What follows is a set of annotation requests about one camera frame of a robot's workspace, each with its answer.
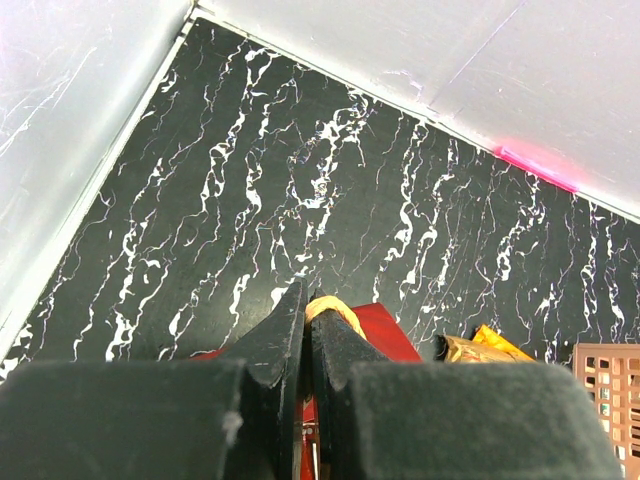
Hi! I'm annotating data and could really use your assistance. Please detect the gold snack bag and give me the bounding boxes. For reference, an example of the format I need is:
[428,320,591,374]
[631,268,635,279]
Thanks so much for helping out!
[442,335,517,363]

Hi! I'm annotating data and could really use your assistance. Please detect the red paper bag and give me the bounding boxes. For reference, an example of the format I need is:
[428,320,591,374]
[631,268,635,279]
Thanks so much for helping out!
[189,294,424,480]

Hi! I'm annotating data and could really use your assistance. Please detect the pink plastic desk organizer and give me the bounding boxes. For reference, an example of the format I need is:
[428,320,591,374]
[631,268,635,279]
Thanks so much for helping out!
[572,343,639,479]

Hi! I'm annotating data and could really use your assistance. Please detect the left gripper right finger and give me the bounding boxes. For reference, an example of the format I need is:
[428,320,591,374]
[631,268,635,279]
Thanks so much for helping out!
[310,302,622,479]

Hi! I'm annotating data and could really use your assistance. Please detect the pink tape strip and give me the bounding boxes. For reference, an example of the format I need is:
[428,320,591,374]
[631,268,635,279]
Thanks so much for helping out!
[492,145,580,193]

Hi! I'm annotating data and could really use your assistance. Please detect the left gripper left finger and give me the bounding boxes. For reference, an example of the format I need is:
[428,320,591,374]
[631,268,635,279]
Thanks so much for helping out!
[1,281,308,479]

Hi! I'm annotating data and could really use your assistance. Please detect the orange kettle chips bag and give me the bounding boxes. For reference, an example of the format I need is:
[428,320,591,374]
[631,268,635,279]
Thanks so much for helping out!
[472,325,533,361]

